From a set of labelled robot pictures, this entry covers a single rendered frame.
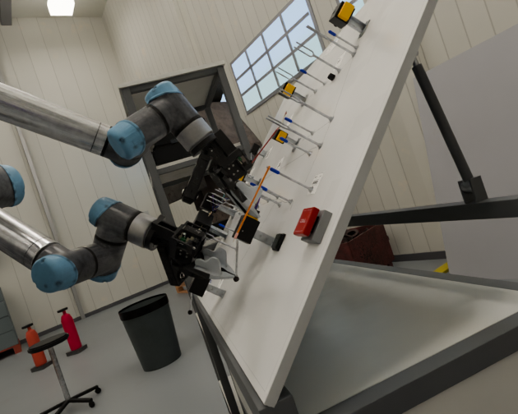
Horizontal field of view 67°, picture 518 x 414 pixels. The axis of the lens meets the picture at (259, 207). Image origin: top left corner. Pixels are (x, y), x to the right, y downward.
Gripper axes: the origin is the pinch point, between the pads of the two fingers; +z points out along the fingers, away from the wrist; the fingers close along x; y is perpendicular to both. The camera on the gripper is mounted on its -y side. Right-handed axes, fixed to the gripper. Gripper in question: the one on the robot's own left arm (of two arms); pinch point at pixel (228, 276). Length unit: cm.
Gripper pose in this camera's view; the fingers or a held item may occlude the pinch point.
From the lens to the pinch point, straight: 90.0
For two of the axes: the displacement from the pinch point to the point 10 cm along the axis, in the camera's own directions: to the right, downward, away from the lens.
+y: 2.3, -7.8, -5.8
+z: 9.1, 3.8, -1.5
